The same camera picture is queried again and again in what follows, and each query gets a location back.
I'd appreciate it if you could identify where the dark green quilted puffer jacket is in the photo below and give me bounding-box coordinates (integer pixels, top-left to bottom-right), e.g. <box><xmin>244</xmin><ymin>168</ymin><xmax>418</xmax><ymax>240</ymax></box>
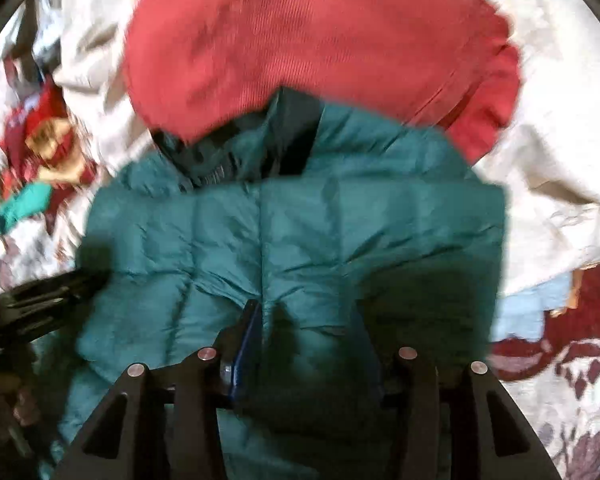
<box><xmin>38</xmin><ymin>89</ymin><xmax>506</xmax><ymax>479</ymax></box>

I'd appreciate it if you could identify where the person's left hand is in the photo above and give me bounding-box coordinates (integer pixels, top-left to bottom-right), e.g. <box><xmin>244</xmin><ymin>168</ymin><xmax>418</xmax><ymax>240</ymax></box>
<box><xmin>0</xmin><ymin>373</ymin><xmax>41</xmax><ymax>444</ymax></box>

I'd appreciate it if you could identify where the light blue cloth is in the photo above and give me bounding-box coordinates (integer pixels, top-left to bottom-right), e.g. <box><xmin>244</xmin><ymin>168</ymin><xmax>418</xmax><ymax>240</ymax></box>
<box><xmin>490</xmin><ymin>272</ymin><xmax>573</xmax><ymax>342</ymax></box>

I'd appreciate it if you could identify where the teal green garment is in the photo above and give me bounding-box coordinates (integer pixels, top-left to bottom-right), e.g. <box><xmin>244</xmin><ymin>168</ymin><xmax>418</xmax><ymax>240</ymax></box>
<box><xmin>0</xmin><ymin>182</ymin><xmax>53</xmax><ymax>236</ymax></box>

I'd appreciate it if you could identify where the red and yellow patterned cloth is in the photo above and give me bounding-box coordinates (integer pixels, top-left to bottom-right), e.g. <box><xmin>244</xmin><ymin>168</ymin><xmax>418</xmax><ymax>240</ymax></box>
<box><xmin>0</xmin><ymin>54</ymin><xmax>102</xmax><ymax>201</ymax></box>

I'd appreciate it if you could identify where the floral red white bedspread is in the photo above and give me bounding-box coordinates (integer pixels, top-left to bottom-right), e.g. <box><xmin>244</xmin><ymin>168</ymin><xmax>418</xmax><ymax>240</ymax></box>
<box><xmin>12</xmin><ymin>87</ymin><xmax>600</xmax><ymax>479</ymax></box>

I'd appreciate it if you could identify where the beige patterned quilt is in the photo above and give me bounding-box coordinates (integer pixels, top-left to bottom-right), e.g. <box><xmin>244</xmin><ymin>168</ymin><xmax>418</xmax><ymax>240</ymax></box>
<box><xmin>33</xmin><ymin>0</ymin><xmax>600</xmax><ymax>295</ymax></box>

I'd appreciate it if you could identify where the red heart-shaped ruffled pillow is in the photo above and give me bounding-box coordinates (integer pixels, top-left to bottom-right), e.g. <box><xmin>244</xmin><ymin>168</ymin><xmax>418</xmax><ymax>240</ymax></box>
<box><xmin>123</xmin><ymin>0</ymin><xmax>521</xmax><ymax>162</ymax></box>

